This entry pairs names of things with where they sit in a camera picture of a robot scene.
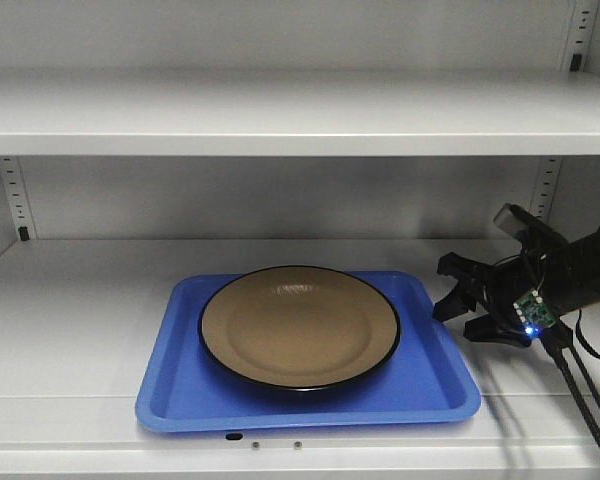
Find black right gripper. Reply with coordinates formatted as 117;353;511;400
432;252;573;350

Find blue plastic tray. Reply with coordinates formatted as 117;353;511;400
135;266;481;433

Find beige plate with black rim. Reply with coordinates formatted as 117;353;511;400
200;266;401;391

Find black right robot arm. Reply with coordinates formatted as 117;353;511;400
433;204;600;348

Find grey cabinet upper shelf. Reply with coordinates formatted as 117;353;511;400
0;69;600;157

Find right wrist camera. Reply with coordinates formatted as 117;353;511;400
494;203;568;248

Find right braided cable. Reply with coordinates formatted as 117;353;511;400
542;334;600;476

